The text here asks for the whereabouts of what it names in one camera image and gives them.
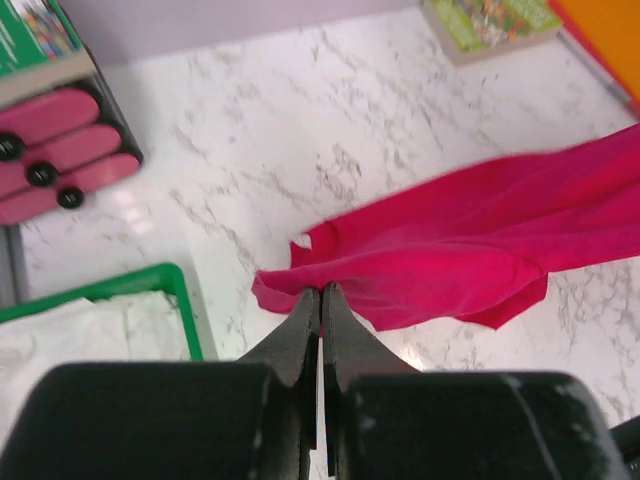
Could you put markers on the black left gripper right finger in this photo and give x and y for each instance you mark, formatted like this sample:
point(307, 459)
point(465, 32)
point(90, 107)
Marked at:
point(386, 420)

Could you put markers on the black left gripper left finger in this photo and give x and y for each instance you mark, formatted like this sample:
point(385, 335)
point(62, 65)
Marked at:
point(252, 418)

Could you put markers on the magenta pink t-shirt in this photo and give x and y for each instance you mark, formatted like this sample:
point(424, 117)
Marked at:
point(477, 244)

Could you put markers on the white crumpled t-shirt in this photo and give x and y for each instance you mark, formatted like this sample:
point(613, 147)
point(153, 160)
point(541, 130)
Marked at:
point(144, 326)

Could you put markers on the green plastic tray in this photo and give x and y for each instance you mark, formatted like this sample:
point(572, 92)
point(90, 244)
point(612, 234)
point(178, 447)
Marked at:
point(164, 277)

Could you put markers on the black pink drawer unit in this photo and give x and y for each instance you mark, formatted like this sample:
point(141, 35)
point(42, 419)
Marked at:
point(57, 148)

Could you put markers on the green illustrated paperback book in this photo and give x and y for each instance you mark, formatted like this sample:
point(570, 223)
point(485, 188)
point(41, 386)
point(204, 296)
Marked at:
point(470, 31)

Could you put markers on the red plastic folder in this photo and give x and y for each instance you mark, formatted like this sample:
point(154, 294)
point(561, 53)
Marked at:
point(595, 65)

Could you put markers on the green book on drawers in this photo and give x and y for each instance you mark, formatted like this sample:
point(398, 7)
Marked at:
point(40, 50)

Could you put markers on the orange plastic folder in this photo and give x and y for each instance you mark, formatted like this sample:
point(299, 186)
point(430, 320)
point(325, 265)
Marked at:
point(605, 35)

